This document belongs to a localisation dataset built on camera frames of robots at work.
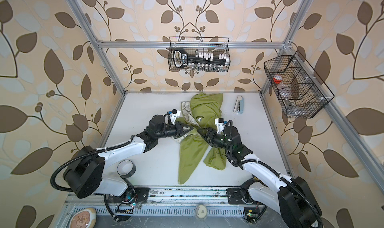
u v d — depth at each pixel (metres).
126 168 0.83
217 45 0.91
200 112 0.99
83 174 0.43
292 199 0.40
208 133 0.69
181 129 0.73
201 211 0.61
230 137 0.59
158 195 0.75
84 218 0.67
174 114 0.76
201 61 0.83
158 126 0.65
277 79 0.80
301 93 0.73
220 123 0.74
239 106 1.08
